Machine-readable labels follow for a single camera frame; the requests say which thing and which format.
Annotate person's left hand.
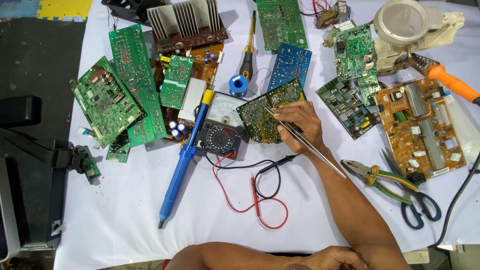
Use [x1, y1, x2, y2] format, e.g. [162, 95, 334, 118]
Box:
[299, 245, 370, 270]

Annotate person's right hand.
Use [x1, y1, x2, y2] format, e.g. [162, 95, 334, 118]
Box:
[273, 100, 325, 157]

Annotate silver metal tweezers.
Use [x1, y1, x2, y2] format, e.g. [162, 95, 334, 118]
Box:
[263, 106, 347, 179]

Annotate white cardboard box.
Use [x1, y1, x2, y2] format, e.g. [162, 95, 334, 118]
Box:
[402, 244, 466, 265]

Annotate red multimeter probe lead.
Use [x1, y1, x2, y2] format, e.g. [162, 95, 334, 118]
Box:
[212, 150, 289, 230]

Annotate black multimeter probe lead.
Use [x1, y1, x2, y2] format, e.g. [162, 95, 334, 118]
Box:
[202, 144, 301, 200]

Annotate large brown power supply board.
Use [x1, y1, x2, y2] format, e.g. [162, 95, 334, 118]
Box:
[373, 77, 467, 185]

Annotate dark green board with chips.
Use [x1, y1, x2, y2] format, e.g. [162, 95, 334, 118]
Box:
[316, 77, 382, 141]

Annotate small green slotted circuit board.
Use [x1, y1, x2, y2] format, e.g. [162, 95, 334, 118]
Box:
[356, 74, 382, 107]

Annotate dark green yellow-printed circuit board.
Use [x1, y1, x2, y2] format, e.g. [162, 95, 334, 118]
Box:
[236, 78, 308, 145]

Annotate black analog multimeter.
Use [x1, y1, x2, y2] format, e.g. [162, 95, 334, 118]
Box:
[195, 91, 250, 161]

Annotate blue desoldering pump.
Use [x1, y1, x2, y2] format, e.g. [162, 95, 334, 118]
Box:
[157, 89, 215, 230]

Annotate blue circuit board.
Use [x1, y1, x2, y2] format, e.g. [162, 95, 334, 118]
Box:
[267, 43, 313, 93]

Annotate green board with round coil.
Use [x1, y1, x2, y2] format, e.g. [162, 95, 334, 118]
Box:
[332, 23, 379, 82]

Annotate yellow black screwdriver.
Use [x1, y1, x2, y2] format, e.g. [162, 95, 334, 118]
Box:
[239, 10, 258, 83]

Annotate silver metal plate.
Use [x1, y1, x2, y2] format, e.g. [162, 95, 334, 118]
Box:
[178, 77, 207, 124]

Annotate white table cloth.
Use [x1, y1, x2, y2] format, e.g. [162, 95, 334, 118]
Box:
[53, 0, 480, 270]

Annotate white magnifier soldering stand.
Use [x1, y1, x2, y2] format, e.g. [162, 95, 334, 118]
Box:
[323, 0, 466, 73]

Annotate plain green circuit board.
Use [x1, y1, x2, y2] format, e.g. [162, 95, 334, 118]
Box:
[256, 0, 309, 52]

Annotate brown board with blue capacitors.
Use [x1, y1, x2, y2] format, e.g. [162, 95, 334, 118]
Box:
[152, 42, 225, 143]

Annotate small green white-striped circuit board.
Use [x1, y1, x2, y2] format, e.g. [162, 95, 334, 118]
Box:
[159, 55, 195, 110]

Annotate tiny green circuit board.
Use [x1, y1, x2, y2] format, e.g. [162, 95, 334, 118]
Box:
[105, 135, 131, 164]

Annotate long narrow green circuit board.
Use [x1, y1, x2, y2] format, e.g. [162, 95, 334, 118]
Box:
[108, 23, 167, 148]

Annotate black clamp with small board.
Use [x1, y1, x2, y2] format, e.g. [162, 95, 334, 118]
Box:
[67, 144, 101, 185]

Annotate brown board with aluminium heatsink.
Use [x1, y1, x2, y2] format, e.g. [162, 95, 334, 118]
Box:
[147, 0, 230, 54]

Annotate green board with socket connectors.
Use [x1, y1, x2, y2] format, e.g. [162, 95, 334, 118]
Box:
[70, 56, 143, 149]

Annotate black cooling fan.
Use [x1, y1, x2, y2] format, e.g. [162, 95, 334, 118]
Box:
[101, 0, 166, 27]

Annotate black monitor with stand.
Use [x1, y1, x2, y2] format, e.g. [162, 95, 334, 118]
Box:
[0, 95, 81, 263]

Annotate yellow foam puzzle mat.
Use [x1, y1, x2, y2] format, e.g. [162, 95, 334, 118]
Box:
[37, 0, 94, 22]

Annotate blue foam puzzle mat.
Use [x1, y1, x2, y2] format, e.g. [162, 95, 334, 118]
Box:
[0, 0, 43, 22]

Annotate black handle scissors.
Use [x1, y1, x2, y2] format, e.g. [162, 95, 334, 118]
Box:
[381, 147, 442, 230]

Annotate green yellow handle pliers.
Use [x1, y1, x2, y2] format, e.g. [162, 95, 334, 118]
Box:
[340, 159, 419, 206]

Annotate black power cable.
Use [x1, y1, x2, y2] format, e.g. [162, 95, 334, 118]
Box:
[427, 150, 480, 249]

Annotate orange handle soldering iron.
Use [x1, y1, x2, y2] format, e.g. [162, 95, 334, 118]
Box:
[410, 53, 480, 107]

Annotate blue solder wire spool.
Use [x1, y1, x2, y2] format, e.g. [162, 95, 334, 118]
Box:
[229, 74, 249, 99]

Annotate small transformer with wires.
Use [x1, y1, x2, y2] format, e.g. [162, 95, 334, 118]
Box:
[300, 0, 352, 30]

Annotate white ribbon cable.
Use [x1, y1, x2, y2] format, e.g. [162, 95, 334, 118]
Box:
[77, 126, 102, 149]

